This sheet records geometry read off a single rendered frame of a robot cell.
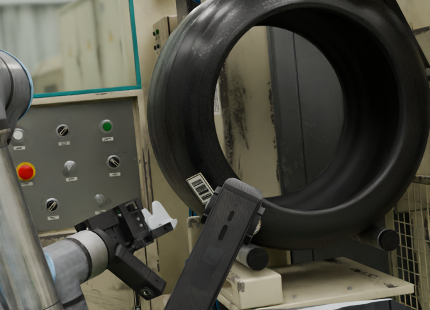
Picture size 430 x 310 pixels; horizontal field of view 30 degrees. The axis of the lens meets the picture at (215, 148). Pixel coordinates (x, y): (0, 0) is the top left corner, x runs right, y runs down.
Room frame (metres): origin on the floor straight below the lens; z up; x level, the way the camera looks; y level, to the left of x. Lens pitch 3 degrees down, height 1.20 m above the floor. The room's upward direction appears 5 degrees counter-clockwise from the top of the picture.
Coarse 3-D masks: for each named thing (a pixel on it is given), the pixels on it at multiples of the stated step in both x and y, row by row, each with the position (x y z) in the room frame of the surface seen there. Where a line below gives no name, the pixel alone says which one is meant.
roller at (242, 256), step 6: (246, 246) 1.58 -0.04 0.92; (252, 246) 1.56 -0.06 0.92; (240, 252) 1.58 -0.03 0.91; (246, 252) 1.55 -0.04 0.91; (252, 252) 1.54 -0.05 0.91; (258, 252) 1.54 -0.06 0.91; (264, 252) 1.54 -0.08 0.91; (240, 258) 1.58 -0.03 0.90; (246, 258) 1.54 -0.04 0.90; (252, 258) 1.54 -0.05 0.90; (258, 258) 1.54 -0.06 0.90; (264, 258) 1.54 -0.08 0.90; (246, 264) 1.55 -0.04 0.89; (252, 264) 1.54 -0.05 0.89; (258, 264) 1.54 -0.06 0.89; (264, 264) 1.54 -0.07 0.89
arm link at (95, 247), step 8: (80, 232) 1.26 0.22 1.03; (88, 232) 1.25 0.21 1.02; (80, 240) 1.23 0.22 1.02; (88, 240) 1.23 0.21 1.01; (96, 240) 1.24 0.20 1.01; (88, 248) 1.22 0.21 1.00; (96, 248) 1.23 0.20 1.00; (104, 248) 1.24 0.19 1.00; (96, 256) 1.23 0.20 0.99; (104, 256) 1.24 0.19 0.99; (96, 264) 1.23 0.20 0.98; (104, 264) 1.24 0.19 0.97; (96, 272) 1.23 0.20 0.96
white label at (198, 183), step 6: (198, 174) 1.53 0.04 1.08; (186, 180) 1.55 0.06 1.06; (192, 180) 1.55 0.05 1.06; (198, 180) 1.54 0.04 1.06; (204, 180) 1.53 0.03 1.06; (192, 186) 1.55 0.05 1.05; (198, 186) 1.55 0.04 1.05; (204, 186) 1.54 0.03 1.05; (210, 186) 1.54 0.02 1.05; (198, 192) 1.55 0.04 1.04; (204, 192) 1.55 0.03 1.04; (210, 192) 1.54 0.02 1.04; (204, 198) 1.55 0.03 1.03
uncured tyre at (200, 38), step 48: (240, 0) 1.56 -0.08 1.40; (288, 0) 1.57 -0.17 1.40; (336, 0) 1.60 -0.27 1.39; (192, 48) 1.55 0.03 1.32; (336, 48) 1.89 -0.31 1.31; (384, 48) 1.63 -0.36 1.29; (192, 96) 1.53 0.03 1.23; (384, 96) 1.87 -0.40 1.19; (192, 144) 1.53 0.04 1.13; (384, 144) 1.85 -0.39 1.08; (192, 192) 1.57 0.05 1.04; (336, 192) 1.87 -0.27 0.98; (384, 192) 1.62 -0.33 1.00; (288, 240) 1.59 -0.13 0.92; (336, 240) 1.62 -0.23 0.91
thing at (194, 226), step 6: (198, 216) 1.88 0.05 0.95; (192, 222) 1.86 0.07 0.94; (198, 222) 1.87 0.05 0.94; (192, 228) 1.86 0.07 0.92; (198, 228) 1.87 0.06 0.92; (192, 234) 1.86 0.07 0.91; (198, 234) 1.87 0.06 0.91; (192, 240) 1.86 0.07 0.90; (192, 246) 1.86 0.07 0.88; (258, 246) 1.90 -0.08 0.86
